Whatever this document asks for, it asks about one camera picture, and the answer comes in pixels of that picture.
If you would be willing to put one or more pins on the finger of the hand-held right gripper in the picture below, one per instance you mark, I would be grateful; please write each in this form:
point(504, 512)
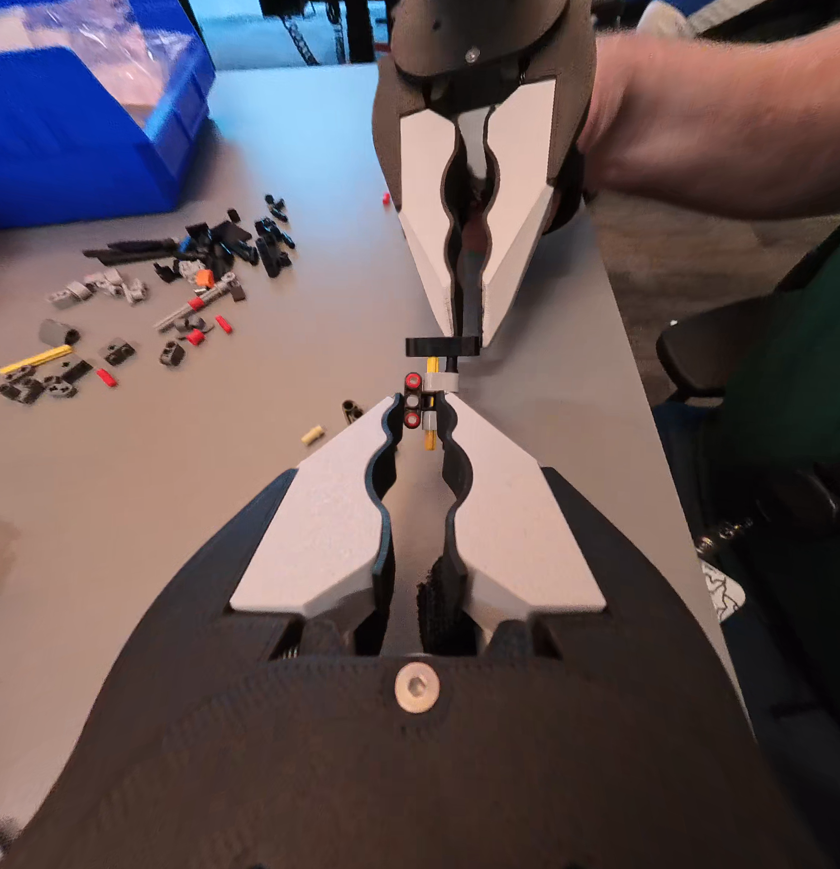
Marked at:
point(420, 176)
point(525, 156)

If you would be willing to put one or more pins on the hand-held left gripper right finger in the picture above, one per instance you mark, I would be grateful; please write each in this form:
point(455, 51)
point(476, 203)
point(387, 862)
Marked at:
point(522, 543)

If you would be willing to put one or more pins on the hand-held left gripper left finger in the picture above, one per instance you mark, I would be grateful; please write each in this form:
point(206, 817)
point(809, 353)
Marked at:
point(311, 543)

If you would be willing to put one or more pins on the short black lego beam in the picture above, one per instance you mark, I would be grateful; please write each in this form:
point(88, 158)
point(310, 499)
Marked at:
point(433, 347)

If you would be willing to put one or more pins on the small yellow-axle lego assembly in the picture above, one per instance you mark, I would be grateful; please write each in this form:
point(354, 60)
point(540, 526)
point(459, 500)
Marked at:
point(440, 382)

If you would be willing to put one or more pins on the pile of lego pieces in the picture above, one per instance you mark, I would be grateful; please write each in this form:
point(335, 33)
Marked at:
point(204, 277)

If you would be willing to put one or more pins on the person's right forearm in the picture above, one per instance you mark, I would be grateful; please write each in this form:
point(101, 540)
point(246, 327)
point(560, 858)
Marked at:
point(719, 129)

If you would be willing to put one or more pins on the tan lego pin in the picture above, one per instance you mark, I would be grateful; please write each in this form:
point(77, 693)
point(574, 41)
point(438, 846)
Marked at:
point(313, 435)

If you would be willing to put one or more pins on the clear plastic parts bags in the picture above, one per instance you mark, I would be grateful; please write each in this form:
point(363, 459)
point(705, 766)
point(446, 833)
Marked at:
point(108, 47)

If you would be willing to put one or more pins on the blue plastic bin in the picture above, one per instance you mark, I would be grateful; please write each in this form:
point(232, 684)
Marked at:
point(53, 156)

